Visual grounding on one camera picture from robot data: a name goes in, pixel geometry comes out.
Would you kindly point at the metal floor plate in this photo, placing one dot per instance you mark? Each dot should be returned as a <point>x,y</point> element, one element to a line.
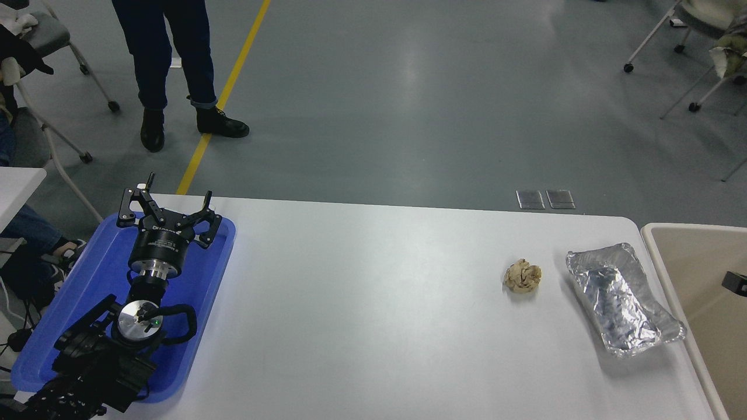
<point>530,199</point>
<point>560,199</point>

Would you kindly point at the white-framed castor chair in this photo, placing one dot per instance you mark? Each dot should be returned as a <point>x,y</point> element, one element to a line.
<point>35,137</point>

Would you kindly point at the large pale bin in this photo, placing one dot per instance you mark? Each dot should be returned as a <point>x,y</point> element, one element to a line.
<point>712,274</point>

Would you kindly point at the blue plastic tray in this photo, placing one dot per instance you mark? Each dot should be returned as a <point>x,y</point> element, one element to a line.
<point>87,291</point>

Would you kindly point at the grey castor chair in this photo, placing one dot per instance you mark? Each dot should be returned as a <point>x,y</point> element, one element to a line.
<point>49,32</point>

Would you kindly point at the silver foil tray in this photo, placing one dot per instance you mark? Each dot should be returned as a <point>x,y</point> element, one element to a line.
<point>624,309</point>

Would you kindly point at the grey chair leg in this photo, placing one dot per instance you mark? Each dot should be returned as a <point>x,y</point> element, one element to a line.
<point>735,170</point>

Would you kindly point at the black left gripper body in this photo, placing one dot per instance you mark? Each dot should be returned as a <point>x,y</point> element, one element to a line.
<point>160,243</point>

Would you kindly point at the white-legged castor chair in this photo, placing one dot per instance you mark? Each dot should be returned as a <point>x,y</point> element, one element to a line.
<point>706,10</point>

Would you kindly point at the white cloth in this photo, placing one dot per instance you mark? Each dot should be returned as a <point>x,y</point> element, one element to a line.
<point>20,23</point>

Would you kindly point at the black garment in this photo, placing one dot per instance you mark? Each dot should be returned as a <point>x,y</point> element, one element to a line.
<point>26,52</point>

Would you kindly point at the seated person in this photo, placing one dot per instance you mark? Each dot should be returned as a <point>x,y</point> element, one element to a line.
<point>29,230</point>

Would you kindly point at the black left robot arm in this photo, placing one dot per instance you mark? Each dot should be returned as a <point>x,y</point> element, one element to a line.
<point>93,364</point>

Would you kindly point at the person on foot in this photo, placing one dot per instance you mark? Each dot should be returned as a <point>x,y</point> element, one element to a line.
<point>157,52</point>

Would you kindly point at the crumpled tan paper ball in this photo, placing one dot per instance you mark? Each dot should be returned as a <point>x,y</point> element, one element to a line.
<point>523,276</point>

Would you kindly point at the small white side table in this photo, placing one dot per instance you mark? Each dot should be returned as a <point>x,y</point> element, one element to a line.
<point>17,186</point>

